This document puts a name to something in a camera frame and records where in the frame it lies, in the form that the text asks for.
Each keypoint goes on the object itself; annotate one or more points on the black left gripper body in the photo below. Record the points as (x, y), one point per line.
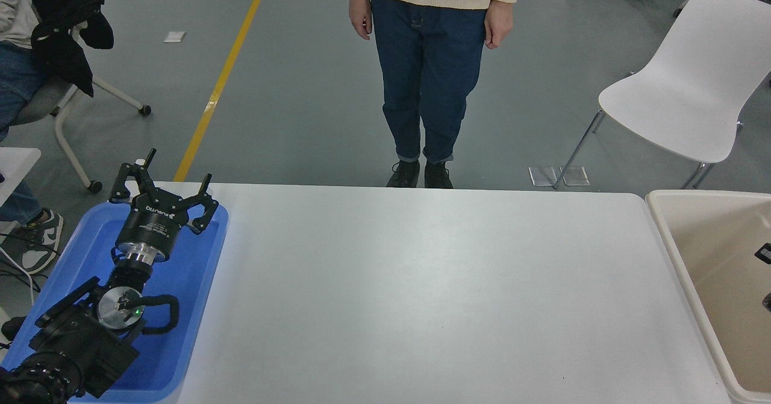
(150, 221)

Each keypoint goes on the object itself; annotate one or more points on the small white side table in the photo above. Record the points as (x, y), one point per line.
(15, 166)

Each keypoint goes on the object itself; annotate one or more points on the white paper scrap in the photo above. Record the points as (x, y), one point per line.
(174, 36)

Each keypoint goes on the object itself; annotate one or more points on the seated person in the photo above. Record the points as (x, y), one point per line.
(15, 73)

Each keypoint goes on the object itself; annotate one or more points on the standing person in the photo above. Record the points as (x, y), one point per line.
(427, 61)

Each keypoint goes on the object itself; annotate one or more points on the large pale bin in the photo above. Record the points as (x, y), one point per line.
(711, 259)

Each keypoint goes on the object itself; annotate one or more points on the small black floor object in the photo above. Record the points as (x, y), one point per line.
(12, 327)

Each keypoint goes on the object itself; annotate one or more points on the black jacket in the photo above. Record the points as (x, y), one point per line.
(66, 49)

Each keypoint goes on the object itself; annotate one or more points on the blue plastic tray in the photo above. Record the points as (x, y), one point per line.
(193, 271)

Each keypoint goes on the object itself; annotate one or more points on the grey wheeled chair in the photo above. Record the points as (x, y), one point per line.
(42, 100)

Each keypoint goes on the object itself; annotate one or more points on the standing person's left hand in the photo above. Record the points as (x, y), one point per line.
(499, 24)

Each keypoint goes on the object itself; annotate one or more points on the white shell chair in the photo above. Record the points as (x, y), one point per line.
(692, 91)

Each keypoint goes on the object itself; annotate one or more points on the standing person's right hand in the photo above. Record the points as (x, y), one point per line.
(360, 15)

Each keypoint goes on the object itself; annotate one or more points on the clear floor plate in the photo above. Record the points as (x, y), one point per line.
(576, 175)
(542, 176)

